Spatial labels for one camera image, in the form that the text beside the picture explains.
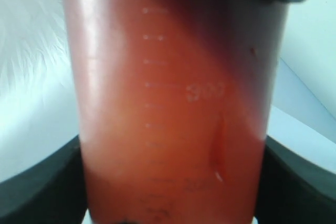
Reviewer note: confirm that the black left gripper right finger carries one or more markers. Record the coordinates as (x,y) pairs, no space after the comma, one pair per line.
(293,189)

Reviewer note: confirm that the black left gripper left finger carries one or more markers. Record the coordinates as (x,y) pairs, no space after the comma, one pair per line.
(52,191)

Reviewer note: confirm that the red ketchup squeeze bottle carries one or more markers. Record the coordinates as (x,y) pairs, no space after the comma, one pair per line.
(174,98)

